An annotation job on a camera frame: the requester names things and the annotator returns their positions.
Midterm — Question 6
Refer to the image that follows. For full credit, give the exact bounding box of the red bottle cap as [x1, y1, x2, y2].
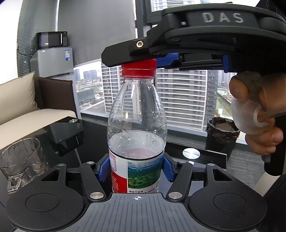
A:
[121, 59, 157, 79]

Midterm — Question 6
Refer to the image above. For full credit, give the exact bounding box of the clear plastic water bottle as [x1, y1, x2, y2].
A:
[107, 77, 167, 193]

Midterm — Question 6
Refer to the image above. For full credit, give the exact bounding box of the person's right hand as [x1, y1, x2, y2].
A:
[229, 72, 285, 156]

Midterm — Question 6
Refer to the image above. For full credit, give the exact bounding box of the grey roller window blind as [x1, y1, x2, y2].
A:
[58, 0, 135, 66]

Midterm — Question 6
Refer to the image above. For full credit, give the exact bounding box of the black trash bin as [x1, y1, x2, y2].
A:
[205, 117, 240, 160]

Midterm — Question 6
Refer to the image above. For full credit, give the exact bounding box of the clear glass mug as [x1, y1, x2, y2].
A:
[1, 138, 50, 194]

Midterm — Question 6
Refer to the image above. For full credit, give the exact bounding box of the silver refrigerator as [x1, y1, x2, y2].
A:
[30, 46, 81, 118]

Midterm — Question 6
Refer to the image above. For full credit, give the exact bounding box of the black microwave oven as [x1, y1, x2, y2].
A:
[35, 31, 68, 50]

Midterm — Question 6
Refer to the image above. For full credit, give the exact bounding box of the large beige back cushion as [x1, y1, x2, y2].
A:
[0, 72, 38, 124]

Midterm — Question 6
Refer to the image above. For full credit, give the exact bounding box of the beige sofa with brown frame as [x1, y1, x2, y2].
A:
[1, 72, 78, 148]

